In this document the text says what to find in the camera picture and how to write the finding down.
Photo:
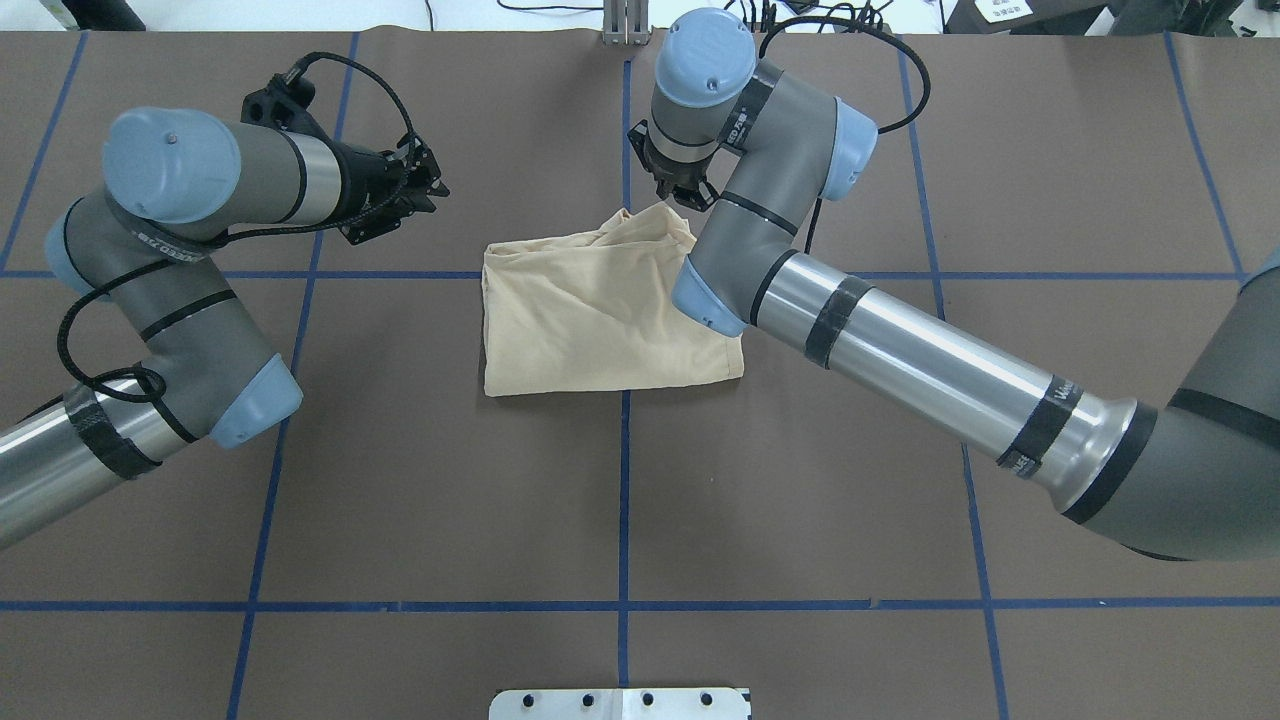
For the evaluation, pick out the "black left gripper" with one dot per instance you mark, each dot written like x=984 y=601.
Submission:
x=361 y=179

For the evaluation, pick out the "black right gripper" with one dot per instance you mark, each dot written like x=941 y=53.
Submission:
x=672 y=170

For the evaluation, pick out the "beige long-sleeve printed shirt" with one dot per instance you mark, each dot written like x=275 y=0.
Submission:
x=592 y=311

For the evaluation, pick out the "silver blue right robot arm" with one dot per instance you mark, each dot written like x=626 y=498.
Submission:
x=730 y=133

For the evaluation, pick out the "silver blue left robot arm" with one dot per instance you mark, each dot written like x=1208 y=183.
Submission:
x=162 y=350

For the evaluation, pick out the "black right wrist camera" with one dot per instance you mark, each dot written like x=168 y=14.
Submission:
x=637 y=136

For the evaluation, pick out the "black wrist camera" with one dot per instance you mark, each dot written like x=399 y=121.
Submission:
x=637 y=136
x=283 y=104

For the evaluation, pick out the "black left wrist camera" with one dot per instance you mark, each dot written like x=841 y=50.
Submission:
x=283 y=104

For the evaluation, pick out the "aluminium frame post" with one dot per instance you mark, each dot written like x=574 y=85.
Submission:
x=626 y=23

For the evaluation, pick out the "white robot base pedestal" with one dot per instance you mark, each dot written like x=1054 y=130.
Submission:
x=623 y=703

